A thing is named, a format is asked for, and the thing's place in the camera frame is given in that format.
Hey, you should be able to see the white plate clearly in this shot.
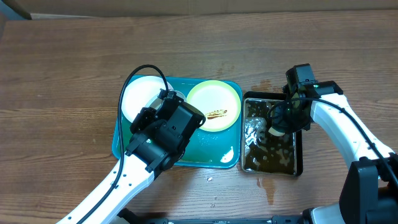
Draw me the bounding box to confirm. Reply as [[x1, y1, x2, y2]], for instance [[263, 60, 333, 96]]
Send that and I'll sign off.
[[145, 90, 187, 110], [121, 75, 165, 123]]

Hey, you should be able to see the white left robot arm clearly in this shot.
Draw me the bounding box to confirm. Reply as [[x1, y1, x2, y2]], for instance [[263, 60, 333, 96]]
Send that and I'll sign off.
[[59, 106, 195, 223]]

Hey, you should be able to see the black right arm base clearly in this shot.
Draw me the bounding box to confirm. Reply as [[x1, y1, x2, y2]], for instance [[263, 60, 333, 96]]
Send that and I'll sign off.
[[300, 152, 398, 224]]

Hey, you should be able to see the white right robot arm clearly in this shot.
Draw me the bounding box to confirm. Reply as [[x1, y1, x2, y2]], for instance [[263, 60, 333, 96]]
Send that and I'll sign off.
[[267, 81, 394, 166]]

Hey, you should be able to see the black water tray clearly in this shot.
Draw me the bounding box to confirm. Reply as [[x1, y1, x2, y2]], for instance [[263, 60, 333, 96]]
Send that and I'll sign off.
[[241, 91, 303, 177]]

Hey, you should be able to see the teal serving tray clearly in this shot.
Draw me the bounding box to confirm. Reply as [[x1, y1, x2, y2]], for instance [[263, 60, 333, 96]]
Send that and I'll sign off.
[[112, 77, 243, 169]]

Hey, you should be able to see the green rimmed plate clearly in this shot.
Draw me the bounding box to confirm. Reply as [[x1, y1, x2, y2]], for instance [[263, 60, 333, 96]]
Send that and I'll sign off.
[[187, 80, 241, 132]]

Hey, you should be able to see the black front rail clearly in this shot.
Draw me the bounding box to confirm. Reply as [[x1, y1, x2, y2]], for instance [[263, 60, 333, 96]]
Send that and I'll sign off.
[[118, 208, 304, 224]]

